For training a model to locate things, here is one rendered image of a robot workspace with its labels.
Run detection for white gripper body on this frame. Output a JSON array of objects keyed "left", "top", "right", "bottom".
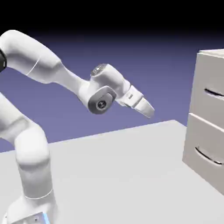
[{"left": 134, "top": 97, "right": 155, "bottom": 119}]

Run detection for beige painted cabinet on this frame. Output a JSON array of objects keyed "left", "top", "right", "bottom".
[{"left": 182, "top": 49, "right": 224, "bottom": 196}]

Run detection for beige drawer front with handle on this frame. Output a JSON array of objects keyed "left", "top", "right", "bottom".
[
  {"left": 182, "top": 113, "right": 224, "bottom": 196},
  {"left": 189, "top": 52, "right": 224, "bottom": 131}
]

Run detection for dark curved metal handle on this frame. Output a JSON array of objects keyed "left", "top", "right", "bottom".
[
  {"left": 195, "top": 146, "right": 223, "bottom": 165},
  {"left": 204, "top": 88, "right": 224, "bottom": 98}
]

